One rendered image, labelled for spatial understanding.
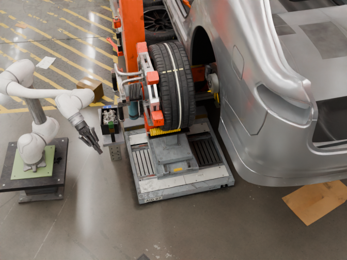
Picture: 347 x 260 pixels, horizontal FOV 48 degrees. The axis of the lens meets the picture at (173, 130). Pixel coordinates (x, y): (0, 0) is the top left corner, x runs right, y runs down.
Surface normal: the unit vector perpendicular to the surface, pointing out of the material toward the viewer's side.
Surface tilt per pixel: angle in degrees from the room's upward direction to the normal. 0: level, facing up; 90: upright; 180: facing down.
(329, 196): 2
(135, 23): 90
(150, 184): 0
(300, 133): 88
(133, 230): 0
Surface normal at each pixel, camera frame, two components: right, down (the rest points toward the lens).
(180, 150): 0.00, -0.70
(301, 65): 0.09, -0.38
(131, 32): 0.24, 0.70
